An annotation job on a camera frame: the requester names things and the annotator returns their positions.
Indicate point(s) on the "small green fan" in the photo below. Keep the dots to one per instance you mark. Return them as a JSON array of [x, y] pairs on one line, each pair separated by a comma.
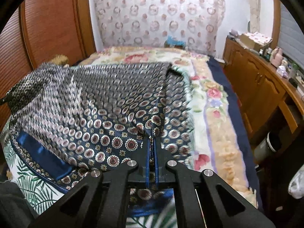
[[248, 26]]

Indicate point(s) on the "small toiletry bottle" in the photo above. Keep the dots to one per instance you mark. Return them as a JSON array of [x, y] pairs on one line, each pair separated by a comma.
[[268, 53]]

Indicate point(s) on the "floral print cloth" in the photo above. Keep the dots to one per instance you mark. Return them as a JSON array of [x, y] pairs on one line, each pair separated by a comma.
[[257, 37]]

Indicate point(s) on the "lace curtain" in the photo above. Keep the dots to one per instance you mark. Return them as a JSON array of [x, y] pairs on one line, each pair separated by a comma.
[[254, 9]]

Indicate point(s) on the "circle patterned wall cloth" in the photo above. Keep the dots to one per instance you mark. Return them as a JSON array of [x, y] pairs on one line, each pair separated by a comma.
[[154, 16]]

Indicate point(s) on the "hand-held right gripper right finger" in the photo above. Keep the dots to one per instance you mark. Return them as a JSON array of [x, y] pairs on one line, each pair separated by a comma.
[[156, 152]]

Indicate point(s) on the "white plastic bag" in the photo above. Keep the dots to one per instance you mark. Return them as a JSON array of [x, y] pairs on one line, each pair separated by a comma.
[[296, 185]]

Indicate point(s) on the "grey trash bin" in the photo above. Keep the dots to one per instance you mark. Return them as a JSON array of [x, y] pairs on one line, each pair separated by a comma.
[[263, 147]]

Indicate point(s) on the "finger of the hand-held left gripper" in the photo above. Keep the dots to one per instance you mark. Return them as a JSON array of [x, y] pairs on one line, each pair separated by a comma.
[[3, 101]]

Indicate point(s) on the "pink thermos jug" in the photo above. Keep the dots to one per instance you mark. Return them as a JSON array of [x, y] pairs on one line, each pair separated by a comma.
[[276, 57]]

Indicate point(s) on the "leaf print sheet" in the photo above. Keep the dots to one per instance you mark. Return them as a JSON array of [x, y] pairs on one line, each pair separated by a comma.
[[30, 178]]

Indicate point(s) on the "open cardboard box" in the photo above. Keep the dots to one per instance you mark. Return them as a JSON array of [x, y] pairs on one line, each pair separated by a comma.
[[249, 44]]

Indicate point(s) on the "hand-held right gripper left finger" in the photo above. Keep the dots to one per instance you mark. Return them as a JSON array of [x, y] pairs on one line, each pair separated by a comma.
[[148, 152]]

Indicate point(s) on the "navy circle patterned garment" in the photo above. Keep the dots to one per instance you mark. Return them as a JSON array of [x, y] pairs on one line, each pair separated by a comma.
[[95, 111]]

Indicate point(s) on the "navy bed sheet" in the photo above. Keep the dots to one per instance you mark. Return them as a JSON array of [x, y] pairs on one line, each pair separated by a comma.
[[234, 99]]

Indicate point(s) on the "wooden window frame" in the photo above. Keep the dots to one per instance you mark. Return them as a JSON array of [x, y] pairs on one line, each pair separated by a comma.
[[276, 16]]

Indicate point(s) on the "tissue pack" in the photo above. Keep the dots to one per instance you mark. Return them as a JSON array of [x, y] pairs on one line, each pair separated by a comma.
[[282, 70]]

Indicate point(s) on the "cardboard box with blue top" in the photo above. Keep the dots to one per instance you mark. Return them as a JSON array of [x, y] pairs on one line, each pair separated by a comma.
[[174, 44]]

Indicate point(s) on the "yellow cushion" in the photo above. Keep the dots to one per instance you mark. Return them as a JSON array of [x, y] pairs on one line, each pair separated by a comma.
[[58, 59]]

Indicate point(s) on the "long wooden cabinet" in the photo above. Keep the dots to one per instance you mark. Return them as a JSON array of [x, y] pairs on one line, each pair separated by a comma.
[[256, 80]]

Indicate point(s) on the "clear bottle green cap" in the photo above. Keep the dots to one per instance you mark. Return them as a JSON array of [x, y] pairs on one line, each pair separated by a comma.
[[293, 71]]

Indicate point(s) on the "floral fleece blanket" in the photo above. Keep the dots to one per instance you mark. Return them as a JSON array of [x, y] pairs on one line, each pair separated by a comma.
[[213, 123]]

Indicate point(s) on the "small purple bag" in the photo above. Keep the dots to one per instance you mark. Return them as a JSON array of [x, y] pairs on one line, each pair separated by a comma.
[[234, 32]]

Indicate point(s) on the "dark cloth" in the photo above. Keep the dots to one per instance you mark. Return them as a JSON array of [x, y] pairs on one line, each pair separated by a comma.
[[11, 206]]

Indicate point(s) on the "grey zebra window blind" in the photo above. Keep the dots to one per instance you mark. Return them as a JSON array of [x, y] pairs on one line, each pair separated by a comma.
[[291, 33]]

